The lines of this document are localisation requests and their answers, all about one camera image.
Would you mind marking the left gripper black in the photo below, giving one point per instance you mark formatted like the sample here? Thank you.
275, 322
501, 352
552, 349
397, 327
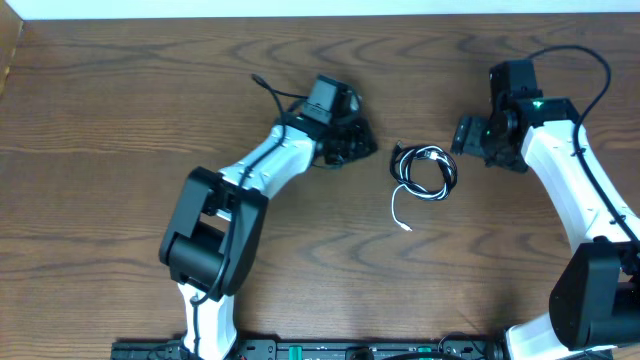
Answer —
367, 142

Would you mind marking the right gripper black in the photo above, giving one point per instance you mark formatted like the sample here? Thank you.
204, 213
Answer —
467, 137

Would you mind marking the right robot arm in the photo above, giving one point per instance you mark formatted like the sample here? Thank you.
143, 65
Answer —
594, 305

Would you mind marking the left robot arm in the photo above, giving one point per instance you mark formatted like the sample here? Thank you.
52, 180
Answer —
212, 237

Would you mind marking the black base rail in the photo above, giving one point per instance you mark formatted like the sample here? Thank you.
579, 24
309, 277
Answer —
457, 345

